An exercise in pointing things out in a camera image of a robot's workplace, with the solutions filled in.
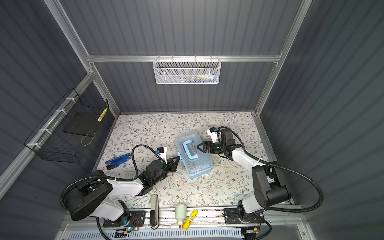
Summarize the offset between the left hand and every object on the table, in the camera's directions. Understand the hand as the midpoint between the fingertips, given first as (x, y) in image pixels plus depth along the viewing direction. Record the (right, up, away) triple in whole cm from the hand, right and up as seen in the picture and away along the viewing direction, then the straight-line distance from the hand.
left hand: (181, 158), depth 84 cm
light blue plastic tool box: (+9, -3, +2) cm, 10 cm away
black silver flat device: (-12, -24, -13) cm, 30 cm away
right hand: (+13, +5, +3) cm, 14 cm away
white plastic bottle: (+1, -23, -15) cm, 28 cm away
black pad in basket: (-49, +20, -8) cm, 54 cm away
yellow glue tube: (+5, -28, -13) cm, 31 cm away
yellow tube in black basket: (-44, +23, -3) cm, 49 cm away
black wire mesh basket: (-56, +11, -19) cm, 60 cm away
